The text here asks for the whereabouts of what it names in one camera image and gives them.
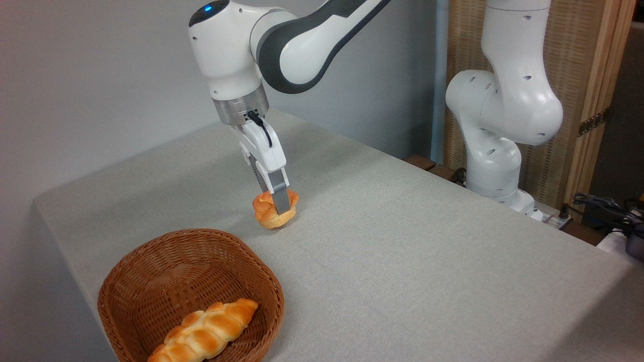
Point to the braided bread loaf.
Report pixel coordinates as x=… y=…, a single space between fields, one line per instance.
x=206 y=332

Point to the grey tablecloth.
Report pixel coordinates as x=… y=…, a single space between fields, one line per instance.
x=402 y=276

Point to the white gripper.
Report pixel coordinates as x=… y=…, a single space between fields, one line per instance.
x=264 y=151

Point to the metal screen hinge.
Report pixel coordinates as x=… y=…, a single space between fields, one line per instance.
x=592 y=123

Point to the round orange bread bun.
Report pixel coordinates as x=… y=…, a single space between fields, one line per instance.
x=266 y=216

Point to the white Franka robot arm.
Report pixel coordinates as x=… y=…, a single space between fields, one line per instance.
x=226 y=50

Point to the bamboo folding screen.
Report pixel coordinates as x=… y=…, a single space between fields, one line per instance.
x=573 y=50

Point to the brown wicker basket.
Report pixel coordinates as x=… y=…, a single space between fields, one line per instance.
x=201 y=251

